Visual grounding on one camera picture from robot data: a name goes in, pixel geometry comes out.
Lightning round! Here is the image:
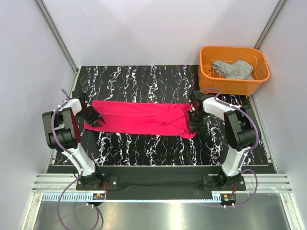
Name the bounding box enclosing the pink t shirt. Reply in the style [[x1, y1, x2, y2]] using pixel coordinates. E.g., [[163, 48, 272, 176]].
[[84, 101, 196, 139]]

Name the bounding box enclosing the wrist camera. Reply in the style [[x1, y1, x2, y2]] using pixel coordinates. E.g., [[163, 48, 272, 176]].
[[71, 90, 89, 107], [189, 90, 207, 109]]

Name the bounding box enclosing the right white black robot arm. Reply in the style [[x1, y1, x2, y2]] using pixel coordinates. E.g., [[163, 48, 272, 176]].
[[189, 91, 260, 190]]

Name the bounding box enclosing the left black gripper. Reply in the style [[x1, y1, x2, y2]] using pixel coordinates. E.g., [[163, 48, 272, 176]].
[[76, 105, 104, 127]]

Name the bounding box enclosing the orange plastic basket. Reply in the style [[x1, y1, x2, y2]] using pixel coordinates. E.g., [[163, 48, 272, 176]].
[[198, 46, 270, 96]]

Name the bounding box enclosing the aluminium frame post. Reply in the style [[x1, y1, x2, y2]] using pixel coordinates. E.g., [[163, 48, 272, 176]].
[[34, 0, 79, 74], [254, 0, 288, 50]]

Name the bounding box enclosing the slotted white cable duct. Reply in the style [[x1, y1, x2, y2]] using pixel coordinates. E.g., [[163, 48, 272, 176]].
[[43, 193, 237, 203]]

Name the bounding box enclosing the left aluminium frame post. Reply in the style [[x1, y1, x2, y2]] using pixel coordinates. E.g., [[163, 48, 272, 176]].
[[34, 0, 79, 74]]

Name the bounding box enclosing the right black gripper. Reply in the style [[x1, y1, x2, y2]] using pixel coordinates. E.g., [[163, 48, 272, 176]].
[[187, 110, 207, 135]]

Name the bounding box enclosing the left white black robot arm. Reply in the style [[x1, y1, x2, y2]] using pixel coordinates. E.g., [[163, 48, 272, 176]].
[[42, 97, 105, 190]]

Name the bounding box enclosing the grey t shirt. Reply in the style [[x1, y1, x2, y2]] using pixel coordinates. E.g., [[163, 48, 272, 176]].
[[212, 60, 254, 80]]

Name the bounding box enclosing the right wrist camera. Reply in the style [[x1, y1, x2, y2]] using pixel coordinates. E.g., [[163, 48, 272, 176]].
[[189, 90, 207, 109]]

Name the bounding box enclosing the right aluminium frame post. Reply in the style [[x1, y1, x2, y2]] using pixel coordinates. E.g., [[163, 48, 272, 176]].
[[254, 0, 288, 50]]

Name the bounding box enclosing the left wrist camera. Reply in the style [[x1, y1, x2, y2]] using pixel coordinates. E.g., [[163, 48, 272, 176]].
[[71, 90, 89, 107]]

